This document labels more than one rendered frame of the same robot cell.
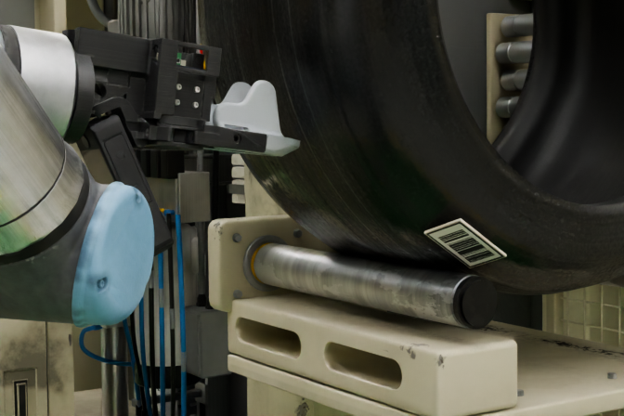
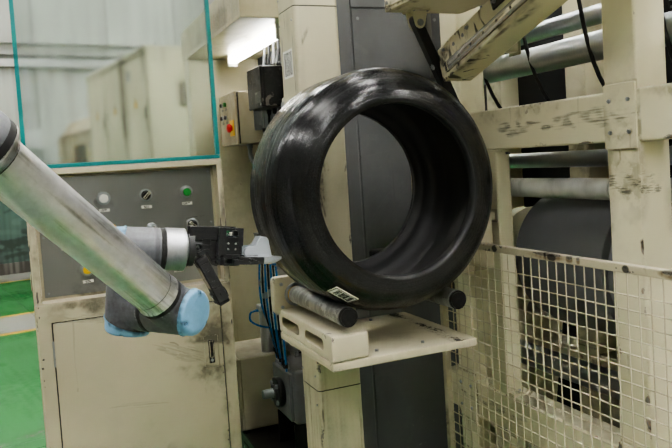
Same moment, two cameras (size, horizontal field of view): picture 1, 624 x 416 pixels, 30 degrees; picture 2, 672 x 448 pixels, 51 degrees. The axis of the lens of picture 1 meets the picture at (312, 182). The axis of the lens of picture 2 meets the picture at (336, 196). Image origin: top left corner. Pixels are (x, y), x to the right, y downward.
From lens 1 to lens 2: 0.70 m
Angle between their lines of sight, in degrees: 10
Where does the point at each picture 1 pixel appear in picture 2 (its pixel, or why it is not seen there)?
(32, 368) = (215, 334)
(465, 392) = (344, 351)
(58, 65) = (181, 242)
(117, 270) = (191, 318)
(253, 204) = not seen: hidden behind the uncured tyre
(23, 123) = (153, 278)
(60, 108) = (182, 257)
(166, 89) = (222, 245)
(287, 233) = not seen: hidden behind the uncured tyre
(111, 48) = (202, 232)
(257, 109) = (261, 247)
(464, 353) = (343, 337)
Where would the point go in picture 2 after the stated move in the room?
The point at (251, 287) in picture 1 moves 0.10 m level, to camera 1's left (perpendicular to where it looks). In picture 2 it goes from (288, 304) to (251, 305)
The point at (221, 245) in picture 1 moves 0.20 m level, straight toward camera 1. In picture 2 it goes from (274, 287) to (259, 304)
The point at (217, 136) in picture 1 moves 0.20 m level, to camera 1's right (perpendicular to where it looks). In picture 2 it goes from (242, 261) to (335, 257)
